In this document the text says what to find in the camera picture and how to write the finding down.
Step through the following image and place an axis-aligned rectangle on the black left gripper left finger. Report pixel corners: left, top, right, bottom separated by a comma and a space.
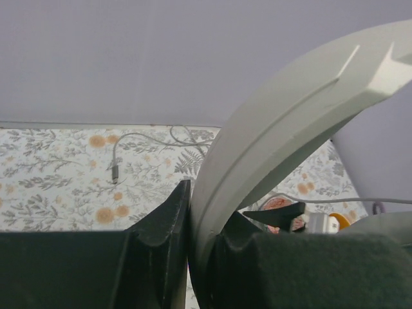
1, 180, 191, 308

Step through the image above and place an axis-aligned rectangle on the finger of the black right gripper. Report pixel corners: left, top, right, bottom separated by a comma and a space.
243, 202, 306, 232

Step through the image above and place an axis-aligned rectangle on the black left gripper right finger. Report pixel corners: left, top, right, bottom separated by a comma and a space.
199, 213, 411, 308

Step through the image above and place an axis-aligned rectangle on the white over-ear headphones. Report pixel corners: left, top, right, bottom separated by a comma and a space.
189, 20, 411, 308

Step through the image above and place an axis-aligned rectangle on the red patterned small bowl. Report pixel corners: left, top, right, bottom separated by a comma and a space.
262, 198, 306, 234

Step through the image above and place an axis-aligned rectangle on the orange small cup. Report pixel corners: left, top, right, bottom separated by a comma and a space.
329, 212, 351, 232

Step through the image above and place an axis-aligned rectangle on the floral table mat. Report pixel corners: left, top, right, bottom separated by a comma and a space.
0, 126, 368, 309

